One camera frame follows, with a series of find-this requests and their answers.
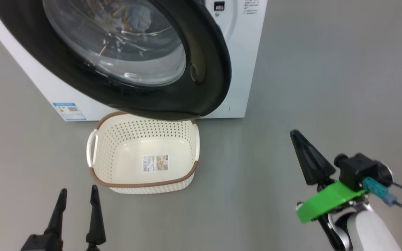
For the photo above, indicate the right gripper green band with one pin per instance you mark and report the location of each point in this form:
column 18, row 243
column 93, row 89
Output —
column 330, row 200

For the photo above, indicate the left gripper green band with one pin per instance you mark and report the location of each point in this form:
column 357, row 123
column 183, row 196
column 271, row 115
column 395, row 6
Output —
column 92, row 247

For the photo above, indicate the black round washing machine door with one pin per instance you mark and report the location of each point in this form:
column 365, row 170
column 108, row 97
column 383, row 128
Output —
column 204, row 80

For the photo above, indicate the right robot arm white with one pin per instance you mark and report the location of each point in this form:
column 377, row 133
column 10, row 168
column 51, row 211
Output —
column 372, row 230

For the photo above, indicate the basket product label sticker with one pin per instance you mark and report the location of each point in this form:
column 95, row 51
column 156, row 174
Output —
column 155, row 163

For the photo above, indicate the cream perforated laundry basket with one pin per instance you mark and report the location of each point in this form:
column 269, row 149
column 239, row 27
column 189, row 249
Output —
column 141, row 139

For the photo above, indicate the white washing machine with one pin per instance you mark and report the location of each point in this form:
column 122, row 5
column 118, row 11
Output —
column 243, row 52

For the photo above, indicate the blue energy label sticker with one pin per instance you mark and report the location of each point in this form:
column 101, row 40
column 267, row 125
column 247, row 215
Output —
column 69, row 111

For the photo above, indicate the round white filter cover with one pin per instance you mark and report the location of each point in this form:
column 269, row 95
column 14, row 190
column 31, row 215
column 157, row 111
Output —
column 226, row 107

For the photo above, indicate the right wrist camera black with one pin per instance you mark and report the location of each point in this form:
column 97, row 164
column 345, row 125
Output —
column 356, row 169

